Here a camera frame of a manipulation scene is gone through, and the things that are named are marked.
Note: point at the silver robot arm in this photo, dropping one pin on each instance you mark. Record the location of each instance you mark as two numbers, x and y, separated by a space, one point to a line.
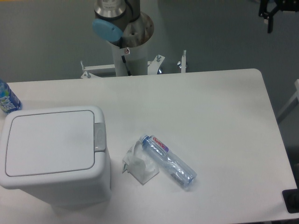
113 16

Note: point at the white trash can lid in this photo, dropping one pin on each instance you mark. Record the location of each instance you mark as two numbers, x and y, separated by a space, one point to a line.
47 143

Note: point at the white plastic trash can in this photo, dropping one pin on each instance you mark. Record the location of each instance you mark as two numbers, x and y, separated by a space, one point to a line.
66 188

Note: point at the clear plastic tissue packet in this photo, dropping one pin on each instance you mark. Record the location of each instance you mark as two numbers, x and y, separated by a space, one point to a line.
139 164

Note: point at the grey lid push button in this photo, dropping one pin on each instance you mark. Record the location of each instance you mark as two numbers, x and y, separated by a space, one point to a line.
100 143

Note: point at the clear empty water bottle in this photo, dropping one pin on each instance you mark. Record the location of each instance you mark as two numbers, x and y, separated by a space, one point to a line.
166 159

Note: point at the blue labelled drink bottle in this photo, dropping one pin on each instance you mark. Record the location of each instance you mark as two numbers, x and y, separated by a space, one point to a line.
9 102

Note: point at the black clamp on table edge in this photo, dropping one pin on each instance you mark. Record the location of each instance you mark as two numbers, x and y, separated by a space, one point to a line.
291 199

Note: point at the black gripper in background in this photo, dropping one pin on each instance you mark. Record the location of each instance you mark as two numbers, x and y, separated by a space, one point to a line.
281 5

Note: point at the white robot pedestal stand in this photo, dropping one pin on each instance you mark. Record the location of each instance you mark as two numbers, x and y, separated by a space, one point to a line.
130 54

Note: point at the white frame at right edge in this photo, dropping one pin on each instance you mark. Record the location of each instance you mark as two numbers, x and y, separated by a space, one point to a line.
291 103

